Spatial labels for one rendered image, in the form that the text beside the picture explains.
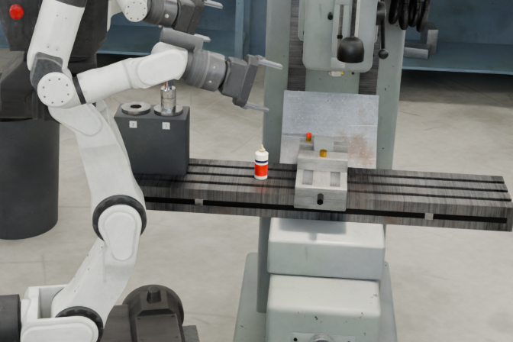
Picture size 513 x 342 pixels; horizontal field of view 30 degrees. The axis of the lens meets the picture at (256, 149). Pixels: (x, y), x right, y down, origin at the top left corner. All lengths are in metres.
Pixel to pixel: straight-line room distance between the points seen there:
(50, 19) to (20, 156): 2.33
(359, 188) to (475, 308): 1.40
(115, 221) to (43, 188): 2.07
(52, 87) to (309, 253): 1.02
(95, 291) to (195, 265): 1.73
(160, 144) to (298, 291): 0.62
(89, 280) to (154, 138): 0.53
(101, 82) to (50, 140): 2.33
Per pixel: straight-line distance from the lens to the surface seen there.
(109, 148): 2.41
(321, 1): 2.66
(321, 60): 2.71
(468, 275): 4.41
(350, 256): 2.78
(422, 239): 4.66
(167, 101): 2.89
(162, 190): 2.87
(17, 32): 2.28
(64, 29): 2.10
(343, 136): 3.21
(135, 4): 2.60
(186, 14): 2.69
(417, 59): 6.60
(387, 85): 3.22
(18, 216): 4.54
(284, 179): 2.93
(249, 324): 3.55
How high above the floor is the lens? 2.16
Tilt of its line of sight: 23 degrees down
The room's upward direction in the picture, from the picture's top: 2 degrees clockwise
